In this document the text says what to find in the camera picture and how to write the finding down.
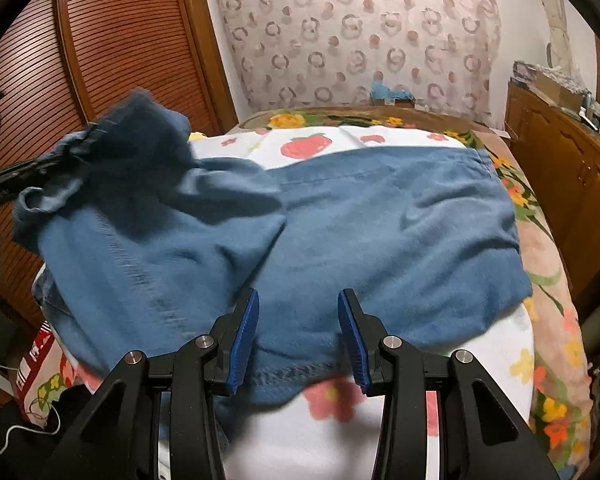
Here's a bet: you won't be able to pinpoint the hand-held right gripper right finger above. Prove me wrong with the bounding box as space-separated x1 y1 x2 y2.
336 288 561 480

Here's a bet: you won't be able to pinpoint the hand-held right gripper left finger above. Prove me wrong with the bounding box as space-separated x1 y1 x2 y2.
42 287 261 480

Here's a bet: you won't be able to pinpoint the blue denim pants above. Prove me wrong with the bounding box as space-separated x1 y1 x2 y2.
11 87 533 453

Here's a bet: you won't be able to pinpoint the white strawberry print sheet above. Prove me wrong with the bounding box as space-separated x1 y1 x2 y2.
30 125 536 480

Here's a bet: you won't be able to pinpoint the brown louvered wooden wardrobe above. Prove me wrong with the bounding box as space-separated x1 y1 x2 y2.
0 0 241 326

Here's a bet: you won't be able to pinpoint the red and white bag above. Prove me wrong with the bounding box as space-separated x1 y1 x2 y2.
15 322 61 426

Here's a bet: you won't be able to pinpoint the person's dark clothing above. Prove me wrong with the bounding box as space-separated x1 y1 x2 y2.
0 285 96 480

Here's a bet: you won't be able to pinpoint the floral blanket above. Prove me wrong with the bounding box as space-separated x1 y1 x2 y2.
237 105 596 480

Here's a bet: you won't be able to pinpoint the cardboard box with blue cloth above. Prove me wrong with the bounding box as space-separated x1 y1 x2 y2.
370 80 416 108

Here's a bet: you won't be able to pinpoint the brown wooden cabinet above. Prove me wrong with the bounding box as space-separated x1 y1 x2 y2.
502 80 600 321

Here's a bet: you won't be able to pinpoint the patterned bag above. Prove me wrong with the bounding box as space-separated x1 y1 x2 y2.
512 60 541 86

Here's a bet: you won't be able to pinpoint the open cardboard box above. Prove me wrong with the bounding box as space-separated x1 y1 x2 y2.
532 70 586 111

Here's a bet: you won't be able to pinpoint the beige lace curtain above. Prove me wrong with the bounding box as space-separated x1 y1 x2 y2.
535 0 571 71

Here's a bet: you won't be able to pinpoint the white cable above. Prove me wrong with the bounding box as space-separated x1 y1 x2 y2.
0 360 62 456

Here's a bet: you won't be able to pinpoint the sheer ring-patterned curtain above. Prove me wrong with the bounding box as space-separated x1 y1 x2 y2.
205 0 503 126

